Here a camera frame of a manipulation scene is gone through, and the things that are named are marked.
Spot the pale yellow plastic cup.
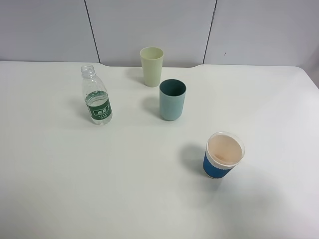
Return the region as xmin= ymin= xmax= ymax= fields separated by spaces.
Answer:
xmin=140 ymin=47 xmax=164 ymax=87

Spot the teal blue plastic cup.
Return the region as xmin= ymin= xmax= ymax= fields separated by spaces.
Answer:
xmin=159 ymin=79 xmax=186 ymax=121

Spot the blue sleeved paper cup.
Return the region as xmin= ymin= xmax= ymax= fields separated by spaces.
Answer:
xmin=203 ymin=131 xmax=245 ymax=179

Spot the clear green-label water bottle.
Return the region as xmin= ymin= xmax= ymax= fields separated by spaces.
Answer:
xmin=81 ymin=65 xmax=113 ymax=125

